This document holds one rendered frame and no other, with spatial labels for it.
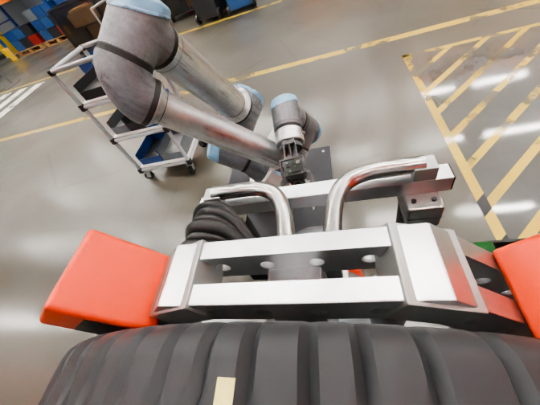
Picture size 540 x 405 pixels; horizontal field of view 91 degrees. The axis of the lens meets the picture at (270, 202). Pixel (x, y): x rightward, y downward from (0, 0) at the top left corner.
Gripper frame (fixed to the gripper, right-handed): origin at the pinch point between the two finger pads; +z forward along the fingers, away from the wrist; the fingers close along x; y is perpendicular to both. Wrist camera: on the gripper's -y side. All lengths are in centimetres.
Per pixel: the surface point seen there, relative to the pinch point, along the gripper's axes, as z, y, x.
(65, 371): 23, 61, -12
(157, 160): -85, -97, -122
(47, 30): -872, -443, -802
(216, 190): 2.6, 37.0, -10.3
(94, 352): 21, 62, -8
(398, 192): 8.0, 33.8, 19.0
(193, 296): 19, 57, -4
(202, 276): 17, 55, -4
